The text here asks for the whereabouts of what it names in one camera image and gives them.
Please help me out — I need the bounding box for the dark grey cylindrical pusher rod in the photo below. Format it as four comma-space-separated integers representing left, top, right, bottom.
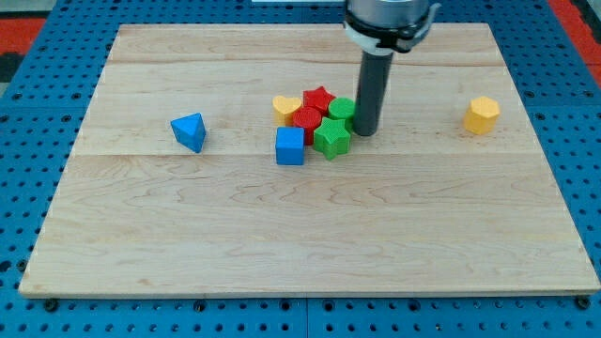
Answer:
353, 52, 393, 136

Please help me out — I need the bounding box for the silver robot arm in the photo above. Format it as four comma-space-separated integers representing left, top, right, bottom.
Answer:
344, 0, 441, 136

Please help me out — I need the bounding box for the red star block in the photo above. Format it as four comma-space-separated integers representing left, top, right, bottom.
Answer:
302, 85, 336, 116

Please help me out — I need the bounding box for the green star block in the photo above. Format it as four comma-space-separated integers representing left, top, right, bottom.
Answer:
313, 117, 351, 161

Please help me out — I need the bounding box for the yellow hexagon block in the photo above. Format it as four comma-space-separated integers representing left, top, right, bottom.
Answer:
463, 96, 501, 135

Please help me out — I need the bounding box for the green cylinder block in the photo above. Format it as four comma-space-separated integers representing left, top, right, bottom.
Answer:
328, 97, 355, 132

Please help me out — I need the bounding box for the red cylinder block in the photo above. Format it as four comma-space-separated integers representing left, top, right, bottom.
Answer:
293, 107, 322, 146

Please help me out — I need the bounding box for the yellow heart block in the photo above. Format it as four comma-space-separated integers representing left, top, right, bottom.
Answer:
271, 96, 302, 127

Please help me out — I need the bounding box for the blue cube block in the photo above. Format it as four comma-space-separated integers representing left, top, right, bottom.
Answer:
275, 127, 304, 165

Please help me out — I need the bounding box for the blue triangle block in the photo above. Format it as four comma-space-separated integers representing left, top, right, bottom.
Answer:
170, 113, 207, 153

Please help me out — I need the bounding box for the wooden board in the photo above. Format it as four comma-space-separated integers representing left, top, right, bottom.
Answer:
19, 23, 600, 300

